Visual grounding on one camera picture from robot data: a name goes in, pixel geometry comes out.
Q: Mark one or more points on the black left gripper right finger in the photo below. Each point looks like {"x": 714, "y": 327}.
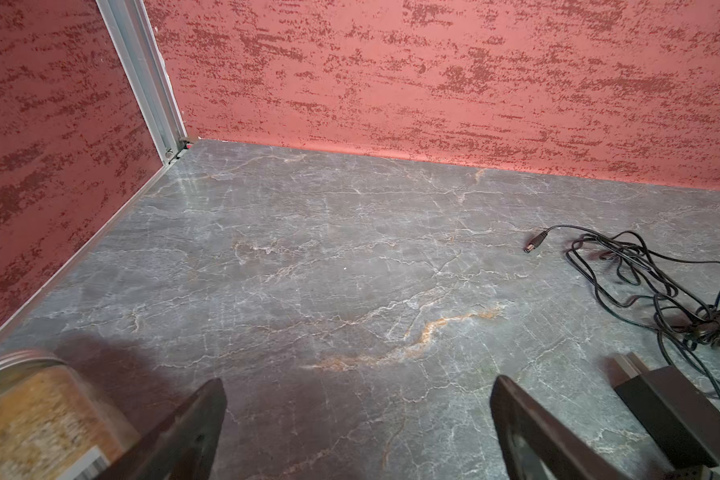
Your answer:
{"x": 535, "y": 444}

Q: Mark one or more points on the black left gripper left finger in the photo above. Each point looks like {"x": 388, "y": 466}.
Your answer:
{"x": 183, "y": 445}

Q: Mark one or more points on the black power adapter with cable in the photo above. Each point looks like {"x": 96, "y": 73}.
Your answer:
{"x": 680, "y": 319}

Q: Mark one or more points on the glass jar with brown contents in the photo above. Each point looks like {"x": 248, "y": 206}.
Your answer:
{"x": 54, "y": 423}

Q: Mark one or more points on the black power adapter near switch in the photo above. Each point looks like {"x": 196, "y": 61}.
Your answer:
{"x": 680, "y": 419}

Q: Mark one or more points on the aluminium left corner post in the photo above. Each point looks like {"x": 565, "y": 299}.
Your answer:
{"x": 135, "y": 43}

